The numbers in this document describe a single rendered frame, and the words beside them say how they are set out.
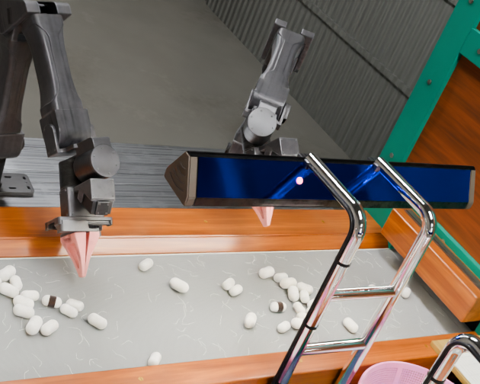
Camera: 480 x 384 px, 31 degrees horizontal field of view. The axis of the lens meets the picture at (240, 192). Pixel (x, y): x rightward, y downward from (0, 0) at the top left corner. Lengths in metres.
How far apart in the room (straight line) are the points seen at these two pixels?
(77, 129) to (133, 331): 0.36
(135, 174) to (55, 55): 0.56
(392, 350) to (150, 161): 0.79
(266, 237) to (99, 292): 0.44
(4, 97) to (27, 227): 0.26
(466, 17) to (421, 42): 2.02
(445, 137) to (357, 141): 2.26
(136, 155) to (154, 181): 0.11
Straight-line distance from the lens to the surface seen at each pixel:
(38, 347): 1.41
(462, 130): 1.92
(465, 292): 1.81
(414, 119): 2.00
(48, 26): 1.58
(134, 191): 1.98
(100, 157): 1.46
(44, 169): 1.96
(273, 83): 1.75
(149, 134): 3.70
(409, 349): 1.72
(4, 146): 1.75
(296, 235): 1.87
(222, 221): 1.81
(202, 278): 1.66
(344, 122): 4.27
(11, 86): 1.70
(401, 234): 1.93
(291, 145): 1.63
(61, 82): 1.55
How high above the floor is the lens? 1.69
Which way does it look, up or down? 29 degrees down
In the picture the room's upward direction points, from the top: 23 degrees clockwise
